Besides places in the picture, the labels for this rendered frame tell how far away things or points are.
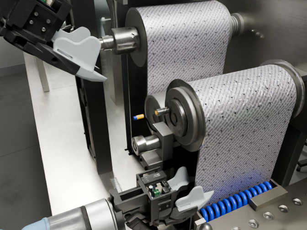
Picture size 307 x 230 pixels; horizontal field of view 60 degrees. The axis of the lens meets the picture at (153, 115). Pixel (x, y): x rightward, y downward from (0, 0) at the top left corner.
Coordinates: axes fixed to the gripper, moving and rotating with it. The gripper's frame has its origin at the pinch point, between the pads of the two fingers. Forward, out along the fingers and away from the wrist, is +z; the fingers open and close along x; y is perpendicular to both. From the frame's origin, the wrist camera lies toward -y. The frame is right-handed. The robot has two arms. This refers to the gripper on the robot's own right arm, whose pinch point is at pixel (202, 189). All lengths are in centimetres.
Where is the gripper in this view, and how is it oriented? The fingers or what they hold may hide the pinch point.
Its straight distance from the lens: 60.7
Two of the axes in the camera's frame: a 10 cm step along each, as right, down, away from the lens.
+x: -4.3, -4.8, 7.6
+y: 0.0, -8.4, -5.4
